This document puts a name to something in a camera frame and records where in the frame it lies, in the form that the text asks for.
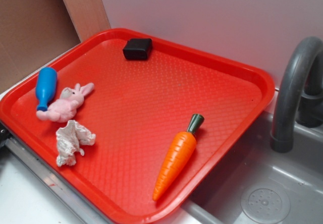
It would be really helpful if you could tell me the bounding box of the crumpled white paper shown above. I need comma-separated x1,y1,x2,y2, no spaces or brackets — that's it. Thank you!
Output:
56,120,96,167

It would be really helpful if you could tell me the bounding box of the red plastic tray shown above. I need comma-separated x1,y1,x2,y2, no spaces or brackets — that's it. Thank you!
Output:
1,29,275,223

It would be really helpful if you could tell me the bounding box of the orange plastic toy carrot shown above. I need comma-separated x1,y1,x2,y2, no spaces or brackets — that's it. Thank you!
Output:
152,114,204,201

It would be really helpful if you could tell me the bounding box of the black square block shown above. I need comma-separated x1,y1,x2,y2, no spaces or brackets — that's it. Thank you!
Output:
123,38,152,60

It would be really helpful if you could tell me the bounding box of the pink plush bunny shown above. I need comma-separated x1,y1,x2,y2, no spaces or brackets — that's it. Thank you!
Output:
36,83,94,123

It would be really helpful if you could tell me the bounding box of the blue plastic toy bottle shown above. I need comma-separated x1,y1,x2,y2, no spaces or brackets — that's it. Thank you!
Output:
35,67,58,111

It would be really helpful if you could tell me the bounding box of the grey plastic toy sink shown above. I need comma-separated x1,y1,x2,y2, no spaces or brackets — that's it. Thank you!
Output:
182,113,322,223

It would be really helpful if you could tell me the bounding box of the light wooden board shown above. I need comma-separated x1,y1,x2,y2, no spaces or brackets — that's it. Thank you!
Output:
63,0,111,41

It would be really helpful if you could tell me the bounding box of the grey toy faucet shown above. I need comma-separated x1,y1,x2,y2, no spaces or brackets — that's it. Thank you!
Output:
271,36,322,153

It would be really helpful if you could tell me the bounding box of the brown cardboard panel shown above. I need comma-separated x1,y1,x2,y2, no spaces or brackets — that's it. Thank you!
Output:
1,0,80,92

